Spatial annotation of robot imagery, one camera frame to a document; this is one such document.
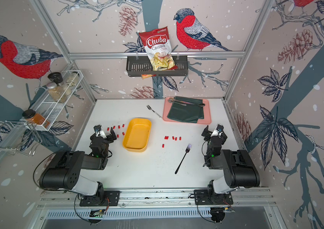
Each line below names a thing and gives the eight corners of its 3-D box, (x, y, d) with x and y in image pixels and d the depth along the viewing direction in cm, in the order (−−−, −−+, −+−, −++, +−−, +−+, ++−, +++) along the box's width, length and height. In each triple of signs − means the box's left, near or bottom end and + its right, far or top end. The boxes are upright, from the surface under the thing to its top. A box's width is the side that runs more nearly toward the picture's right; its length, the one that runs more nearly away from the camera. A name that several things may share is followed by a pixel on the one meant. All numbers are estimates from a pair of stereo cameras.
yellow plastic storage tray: (122, 153, 92) (120, 150, 88) (129, 120, 110) (128, 116, 106) (148, 153, 92) (148, 150, 88) (151, 120, 110) (151, 116, 106)
